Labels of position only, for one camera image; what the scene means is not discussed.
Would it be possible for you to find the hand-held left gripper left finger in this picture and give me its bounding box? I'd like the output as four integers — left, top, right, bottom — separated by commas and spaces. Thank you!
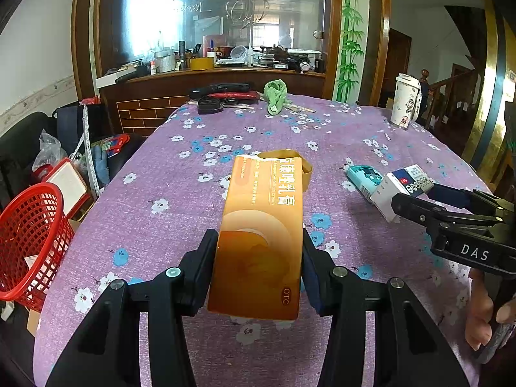
46, 229, 219, 387

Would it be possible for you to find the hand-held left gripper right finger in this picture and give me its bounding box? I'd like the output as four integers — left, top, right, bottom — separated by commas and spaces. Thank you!
300, 229, 470, 387

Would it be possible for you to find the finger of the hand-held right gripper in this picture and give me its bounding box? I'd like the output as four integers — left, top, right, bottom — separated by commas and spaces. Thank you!
423, 183, 505, 215
391, 192, 509, 231

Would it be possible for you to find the white and blue box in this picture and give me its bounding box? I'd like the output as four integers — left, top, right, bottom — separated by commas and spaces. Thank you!
370, 164, 434, 223

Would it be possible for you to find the orange medicine box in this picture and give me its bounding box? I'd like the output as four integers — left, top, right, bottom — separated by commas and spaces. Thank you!
207, 150, 314, 321

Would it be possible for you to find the red plastic basket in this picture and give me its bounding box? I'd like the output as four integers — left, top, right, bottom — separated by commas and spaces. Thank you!
0, 183, 76, 313

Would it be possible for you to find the person's right hand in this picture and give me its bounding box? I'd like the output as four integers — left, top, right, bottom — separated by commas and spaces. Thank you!
465, 268, 516, 351

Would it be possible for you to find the teal small box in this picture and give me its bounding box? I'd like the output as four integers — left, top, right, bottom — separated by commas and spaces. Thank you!
346, 165, 383, 203

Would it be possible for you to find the wooden stair railing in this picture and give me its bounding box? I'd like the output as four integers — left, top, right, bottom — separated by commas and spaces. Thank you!
419, 68, 480, 130

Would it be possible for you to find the white paper cup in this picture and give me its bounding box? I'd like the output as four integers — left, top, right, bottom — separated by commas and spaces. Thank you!
390, 73, 422, 129

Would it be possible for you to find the blue cloth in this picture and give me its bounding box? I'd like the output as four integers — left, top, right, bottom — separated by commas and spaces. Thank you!
89, 143, 110, 186

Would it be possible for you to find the red printed package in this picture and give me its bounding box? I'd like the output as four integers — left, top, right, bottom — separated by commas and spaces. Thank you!
92, 134, 130, 157

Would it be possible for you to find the black car key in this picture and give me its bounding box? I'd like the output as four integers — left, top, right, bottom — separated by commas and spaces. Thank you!
197, 97, 223, 114

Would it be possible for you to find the white red-rimmed tray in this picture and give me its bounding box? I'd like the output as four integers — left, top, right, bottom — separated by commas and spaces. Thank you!
38, 157, 93, 218

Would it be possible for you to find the red pencil case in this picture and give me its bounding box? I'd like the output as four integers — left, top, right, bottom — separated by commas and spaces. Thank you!
207, 91, 259, 102

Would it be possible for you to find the white measuring strip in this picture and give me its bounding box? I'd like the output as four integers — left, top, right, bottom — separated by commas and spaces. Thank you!
68, 103, 101, 198

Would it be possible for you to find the black pouch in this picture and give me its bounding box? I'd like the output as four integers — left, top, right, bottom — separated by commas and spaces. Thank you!
189, 82, 254, 99

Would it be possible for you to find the green cloth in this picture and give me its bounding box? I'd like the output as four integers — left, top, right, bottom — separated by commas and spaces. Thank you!
263, 80, 290, 115

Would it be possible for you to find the clear plastic bag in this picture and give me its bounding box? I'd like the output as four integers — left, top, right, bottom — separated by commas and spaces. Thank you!
32, 129, 68, 172

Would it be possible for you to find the navy shopping bag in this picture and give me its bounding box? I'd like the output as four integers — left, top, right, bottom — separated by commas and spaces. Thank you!
54, 103, 107, 150

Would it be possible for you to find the silver tin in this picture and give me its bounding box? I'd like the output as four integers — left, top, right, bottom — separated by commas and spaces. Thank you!
154, 49, 177, 74

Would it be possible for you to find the white flat box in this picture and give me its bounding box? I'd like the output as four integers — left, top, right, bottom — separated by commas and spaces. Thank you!
96, 68, 138, 88

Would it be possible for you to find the black sofa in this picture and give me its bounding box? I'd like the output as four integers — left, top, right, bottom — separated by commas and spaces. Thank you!
0, 111, 57, 210

